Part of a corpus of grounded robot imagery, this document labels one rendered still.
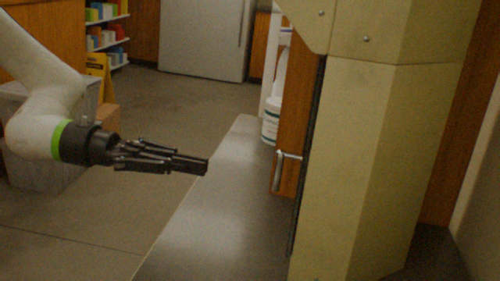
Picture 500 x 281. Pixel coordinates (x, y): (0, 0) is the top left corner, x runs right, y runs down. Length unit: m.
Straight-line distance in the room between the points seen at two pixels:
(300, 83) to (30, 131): 0.63
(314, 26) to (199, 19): 5.17
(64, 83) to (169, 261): 0.45
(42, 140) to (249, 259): 0.50
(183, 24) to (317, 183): 5.23
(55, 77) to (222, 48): 4.88
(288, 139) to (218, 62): 4.75
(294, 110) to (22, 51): 0.64
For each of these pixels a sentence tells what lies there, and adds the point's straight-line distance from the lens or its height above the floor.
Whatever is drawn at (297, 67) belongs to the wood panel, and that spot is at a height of 1.30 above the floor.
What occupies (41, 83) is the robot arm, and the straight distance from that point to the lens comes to 1.07.
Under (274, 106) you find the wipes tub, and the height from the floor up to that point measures 1.08.
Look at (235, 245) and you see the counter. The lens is 1.05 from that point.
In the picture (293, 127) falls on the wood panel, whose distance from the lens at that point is 1.19.
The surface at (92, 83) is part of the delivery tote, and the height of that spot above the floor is 0.65.
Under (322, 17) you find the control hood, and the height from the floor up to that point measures 1.47.
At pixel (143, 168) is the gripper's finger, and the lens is 0.91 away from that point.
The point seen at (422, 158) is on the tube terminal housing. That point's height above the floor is 1.22.
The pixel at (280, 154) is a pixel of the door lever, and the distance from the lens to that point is 0.87.
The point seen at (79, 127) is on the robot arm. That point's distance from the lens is 0.98.
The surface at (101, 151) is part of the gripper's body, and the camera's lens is 0.95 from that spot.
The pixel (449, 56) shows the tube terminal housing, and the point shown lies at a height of 1.42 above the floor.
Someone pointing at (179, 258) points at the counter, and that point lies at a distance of 1.00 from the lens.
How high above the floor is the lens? 1.54
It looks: 22 degrees down
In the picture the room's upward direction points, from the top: 7 degrees clockwise
